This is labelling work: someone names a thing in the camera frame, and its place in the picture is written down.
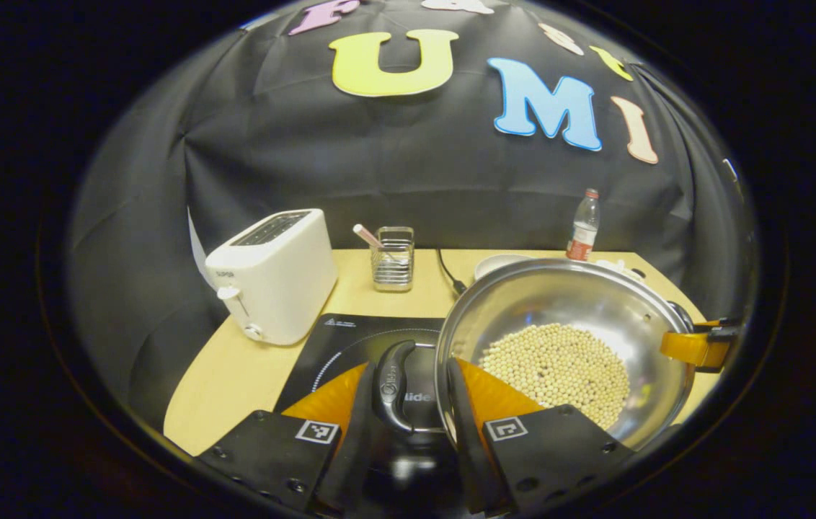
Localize white toaster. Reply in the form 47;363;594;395
205;208;339;347

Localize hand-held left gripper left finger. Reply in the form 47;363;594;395
195;360;380;513

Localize white round plate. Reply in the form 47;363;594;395
474;253;536;282

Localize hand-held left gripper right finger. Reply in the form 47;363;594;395
446;357;636;516

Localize black power cable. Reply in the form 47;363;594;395
437;249;467;298

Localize stainless steel pot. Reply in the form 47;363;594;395
372;258;701;452

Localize black induction cooktop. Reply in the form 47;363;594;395
275;312;453;480

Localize pile of soybeans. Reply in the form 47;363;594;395
478;323;631;431

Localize white divided dish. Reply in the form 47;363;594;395
592;258;641;279

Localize wire mesh utensil holder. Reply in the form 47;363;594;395
371;226;416;293

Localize black backdrop cloth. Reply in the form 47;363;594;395
66;0;758;433

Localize clear plastic water bottle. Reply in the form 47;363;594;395
566;189;601;262

